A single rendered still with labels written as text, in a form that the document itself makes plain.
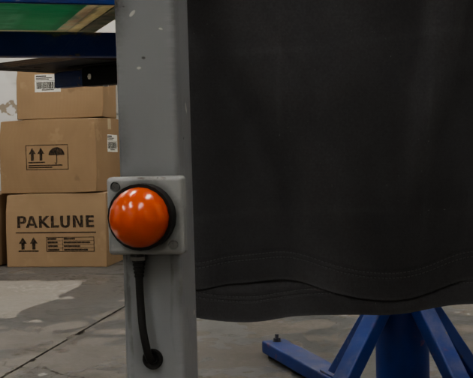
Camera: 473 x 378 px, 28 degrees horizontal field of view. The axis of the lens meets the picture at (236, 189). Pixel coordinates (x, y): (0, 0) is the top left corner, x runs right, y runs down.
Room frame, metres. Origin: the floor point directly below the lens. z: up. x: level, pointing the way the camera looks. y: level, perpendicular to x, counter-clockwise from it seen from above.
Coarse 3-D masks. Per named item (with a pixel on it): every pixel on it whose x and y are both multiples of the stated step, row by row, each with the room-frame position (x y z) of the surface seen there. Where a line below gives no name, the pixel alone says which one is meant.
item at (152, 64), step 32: (128, 0) 0.61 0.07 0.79; (160, 0) 0.61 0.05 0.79; (128, 32) 0.61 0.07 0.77; (160, 32) 0.61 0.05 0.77; (128, 64) 0.61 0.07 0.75; (160, 64) 0.61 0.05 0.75; (128, 96) 0.61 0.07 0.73; (160, 96) 0.61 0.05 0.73; (128, 128) 0.61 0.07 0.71; (160, 128) 0.61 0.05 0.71; (128, 160) 0.61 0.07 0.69; (160, 160) 0.61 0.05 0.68; (192, 192) 0.64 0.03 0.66; (192, 224) 0.64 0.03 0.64; (128, 256) 0.61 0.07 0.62; (160, 256) 0.61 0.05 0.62; (192, 256) 0.63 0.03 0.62; (128, 288) 0.61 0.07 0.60; (160, 288) 0.61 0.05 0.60; (192, 288) 0.63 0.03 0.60; (128, 320) 0.61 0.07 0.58; (160, 320) 0.61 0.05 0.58; (192, 320) 0.63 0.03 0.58; (128, 352) 0.61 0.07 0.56; (192, 352) 0.63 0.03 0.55
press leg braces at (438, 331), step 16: (368, 320) 2.09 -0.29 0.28; (384, 320) 2.10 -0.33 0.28; (416, 320) 2.09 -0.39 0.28; (432, 320) 2.06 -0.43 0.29; (448, 320) 2.32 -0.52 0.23; (352, 336) 2.40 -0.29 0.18; (368, 336) 2.05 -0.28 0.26; (432, 336) 2.03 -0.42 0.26; (448, 336) 2.03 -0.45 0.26; (352, 352) 2.04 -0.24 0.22; (368, 352) 2.05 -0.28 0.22; (432, 352) 2.03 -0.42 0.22; (448, 352) 2.00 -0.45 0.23; (464, 352) 2.38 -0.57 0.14; (336, 368) 2.50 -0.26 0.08; (352, 368) 2.00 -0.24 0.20; (448, 368) 1.97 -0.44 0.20; (464, 368) 1.97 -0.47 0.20
